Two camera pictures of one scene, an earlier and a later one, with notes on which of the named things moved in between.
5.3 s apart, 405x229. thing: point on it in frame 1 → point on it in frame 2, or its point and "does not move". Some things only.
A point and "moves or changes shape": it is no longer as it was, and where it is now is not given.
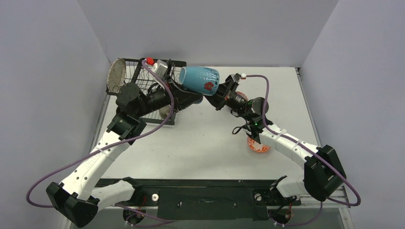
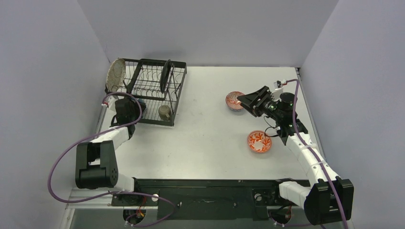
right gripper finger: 218,99 → 255,110
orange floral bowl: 256,147 does not move
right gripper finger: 233,80 → 250,98
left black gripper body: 158,99 → 135,111
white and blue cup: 203,80 moves or changes shape
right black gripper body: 224,96 → 259,103
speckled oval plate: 116,75 does not move
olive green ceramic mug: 164,111 does not move
